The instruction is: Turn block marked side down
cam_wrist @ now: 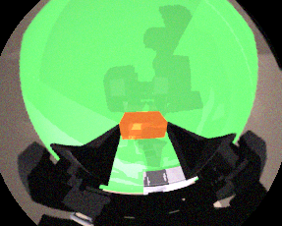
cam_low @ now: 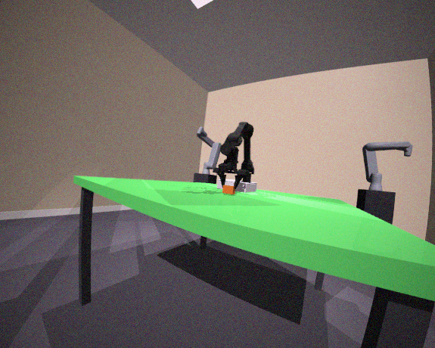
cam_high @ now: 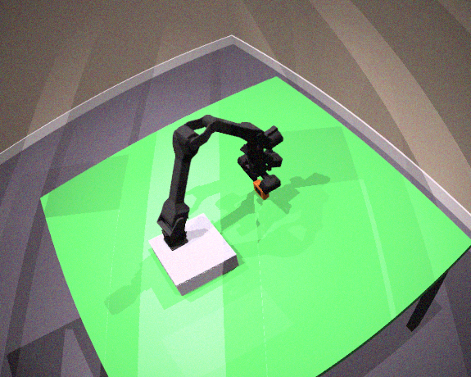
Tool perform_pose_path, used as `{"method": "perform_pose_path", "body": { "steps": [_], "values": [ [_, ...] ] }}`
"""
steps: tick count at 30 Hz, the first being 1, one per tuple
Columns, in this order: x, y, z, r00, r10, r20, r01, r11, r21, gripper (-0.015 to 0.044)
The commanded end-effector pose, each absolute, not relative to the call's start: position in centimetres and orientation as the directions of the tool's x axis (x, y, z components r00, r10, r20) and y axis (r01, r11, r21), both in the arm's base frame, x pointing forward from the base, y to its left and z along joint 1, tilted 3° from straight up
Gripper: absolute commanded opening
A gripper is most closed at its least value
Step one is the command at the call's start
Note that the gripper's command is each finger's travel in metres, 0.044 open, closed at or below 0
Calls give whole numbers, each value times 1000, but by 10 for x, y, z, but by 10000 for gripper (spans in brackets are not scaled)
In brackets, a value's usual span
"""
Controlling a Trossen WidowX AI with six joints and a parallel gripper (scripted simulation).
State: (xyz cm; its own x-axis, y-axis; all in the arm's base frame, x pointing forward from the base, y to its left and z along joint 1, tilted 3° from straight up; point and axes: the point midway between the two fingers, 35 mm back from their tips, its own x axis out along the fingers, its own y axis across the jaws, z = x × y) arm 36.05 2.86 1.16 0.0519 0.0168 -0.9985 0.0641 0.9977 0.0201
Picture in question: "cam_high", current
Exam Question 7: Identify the orange block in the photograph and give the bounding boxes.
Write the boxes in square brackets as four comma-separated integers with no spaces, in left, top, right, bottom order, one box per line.
[253,179,269,200]

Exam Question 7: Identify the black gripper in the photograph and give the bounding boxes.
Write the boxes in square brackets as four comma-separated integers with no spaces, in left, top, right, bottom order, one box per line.
[238,154,281,195]

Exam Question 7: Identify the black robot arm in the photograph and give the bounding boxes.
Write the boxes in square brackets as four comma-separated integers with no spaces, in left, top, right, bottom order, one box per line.
[156,115,283,251]

